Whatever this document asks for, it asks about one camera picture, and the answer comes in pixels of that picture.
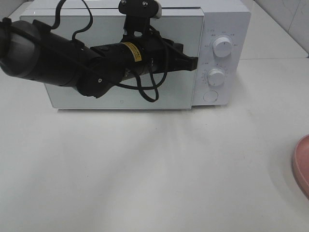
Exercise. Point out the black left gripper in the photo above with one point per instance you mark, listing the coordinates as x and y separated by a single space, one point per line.
141 51

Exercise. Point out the white microwave door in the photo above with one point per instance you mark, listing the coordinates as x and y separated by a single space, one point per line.
182 26

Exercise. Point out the white timer knob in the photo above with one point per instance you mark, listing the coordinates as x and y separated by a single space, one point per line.
216 77

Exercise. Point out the round white door button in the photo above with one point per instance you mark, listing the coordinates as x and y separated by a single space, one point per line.
210 96

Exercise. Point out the pink round plate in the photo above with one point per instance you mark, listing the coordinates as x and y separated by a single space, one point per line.
300 164

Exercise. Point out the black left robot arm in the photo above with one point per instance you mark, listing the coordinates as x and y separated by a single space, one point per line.
31 51

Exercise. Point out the white upper power knob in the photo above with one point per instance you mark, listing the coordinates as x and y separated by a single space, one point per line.
222 46

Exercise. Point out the white microwave oven body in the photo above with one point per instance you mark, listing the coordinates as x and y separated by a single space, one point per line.
221 17

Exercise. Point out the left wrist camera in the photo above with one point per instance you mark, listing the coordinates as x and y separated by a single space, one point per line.
140 8

